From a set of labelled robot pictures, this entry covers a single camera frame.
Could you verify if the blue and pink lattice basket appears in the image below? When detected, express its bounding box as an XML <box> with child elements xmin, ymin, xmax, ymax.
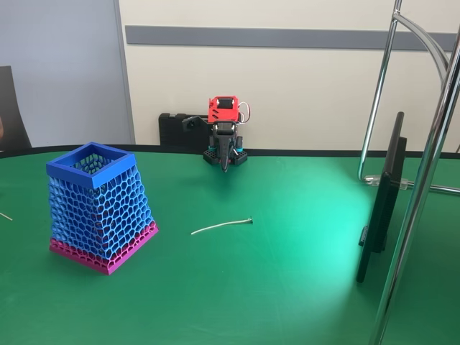
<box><xmin>45</xmin><ymin>142</ymin><xmax>160</xmax><ymax>276</ymax></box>

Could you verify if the black plastic case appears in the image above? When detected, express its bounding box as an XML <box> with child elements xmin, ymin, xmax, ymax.
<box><xmin>158</xmin><ymin>112</ymin><xmax>211</xmax><ymax>147</ymax></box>

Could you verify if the green table cloth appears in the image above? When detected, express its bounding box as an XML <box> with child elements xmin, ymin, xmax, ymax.
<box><xmin>0</xmin><ymin>144</ymin><xmax>460</xmax><ymax>345</ymax></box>

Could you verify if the clear plastic clip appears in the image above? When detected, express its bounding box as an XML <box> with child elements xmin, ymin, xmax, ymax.
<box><xmin>363</xmin><ymin>174</ymin><xmax>414</xmax><ymax>190</ymax></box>

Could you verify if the chrome tube stand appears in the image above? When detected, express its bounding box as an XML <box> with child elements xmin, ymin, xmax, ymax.
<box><xmin>357</xmin><ymin>0</ymin><xmax>460</xmax><ymax>345</ymax></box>

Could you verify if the dark chair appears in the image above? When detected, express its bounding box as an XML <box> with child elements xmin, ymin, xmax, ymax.
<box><xmin>0</xmin><ymin>65</ymin><xmax>32</xmax><ymax>152</ymax></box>

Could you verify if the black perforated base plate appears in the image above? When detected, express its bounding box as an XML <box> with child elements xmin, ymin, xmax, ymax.
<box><xmin>203</xmin><ymin>147</ymin><xmax>249</xmax><ymax>167</ymax></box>

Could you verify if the red white wrist cable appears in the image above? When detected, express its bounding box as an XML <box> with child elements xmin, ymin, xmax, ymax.
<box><xmin>236</xmin><ymin>102</ymin><xmax>252</xmax><ymax>125</ymax></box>

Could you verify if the grey wall rail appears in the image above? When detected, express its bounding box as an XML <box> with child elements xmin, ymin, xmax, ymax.
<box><xmin>124</xmin><ymin>24</ymin><xmax>459</xmax><ymax>51</ymax></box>

